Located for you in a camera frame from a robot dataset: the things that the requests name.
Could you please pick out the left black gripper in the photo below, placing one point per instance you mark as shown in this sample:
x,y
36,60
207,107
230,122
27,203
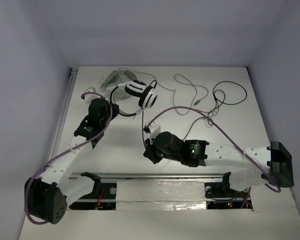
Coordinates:
x,y
112,108

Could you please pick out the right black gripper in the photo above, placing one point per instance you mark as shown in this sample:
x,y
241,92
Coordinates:
x,y
150,151

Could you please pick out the black white headphones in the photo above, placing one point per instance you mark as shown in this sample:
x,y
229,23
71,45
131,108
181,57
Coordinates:
x,y
147,95

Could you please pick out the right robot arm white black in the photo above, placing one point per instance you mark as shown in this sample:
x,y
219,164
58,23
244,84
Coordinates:
x,y
270,165

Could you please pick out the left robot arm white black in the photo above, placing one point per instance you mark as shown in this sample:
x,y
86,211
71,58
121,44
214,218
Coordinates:
x,y
50,191

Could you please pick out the grey white headphones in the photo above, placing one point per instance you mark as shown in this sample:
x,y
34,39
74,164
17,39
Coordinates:
x,y
113,79

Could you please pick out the white foam block with tape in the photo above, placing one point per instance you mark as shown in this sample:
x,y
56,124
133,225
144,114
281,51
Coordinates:
x,y
160,195

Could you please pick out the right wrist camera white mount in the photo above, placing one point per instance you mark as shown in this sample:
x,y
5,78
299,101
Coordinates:
x,y
152,129

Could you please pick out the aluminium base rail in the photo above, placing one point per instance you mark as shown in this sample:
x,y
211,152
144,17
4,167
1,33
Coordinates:
x,y
130,176

